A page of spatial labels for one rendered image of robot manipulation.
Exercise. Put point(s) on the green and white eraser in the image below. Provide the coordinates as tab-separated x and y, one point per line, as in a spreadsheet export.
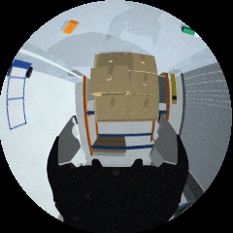
188	30

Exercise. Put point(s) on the tan wooden drawer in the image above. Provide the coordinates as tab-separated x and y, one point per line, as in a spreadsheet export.
143	107
113	79
140	63
145	84
114	59
104	106

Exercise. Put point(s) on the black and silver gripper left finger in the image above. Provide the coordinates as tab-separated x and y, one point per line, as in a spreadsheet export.
66	153

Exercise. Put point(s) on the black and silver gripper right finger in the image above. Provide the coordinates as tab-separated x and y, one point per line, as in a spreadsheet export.
168	153

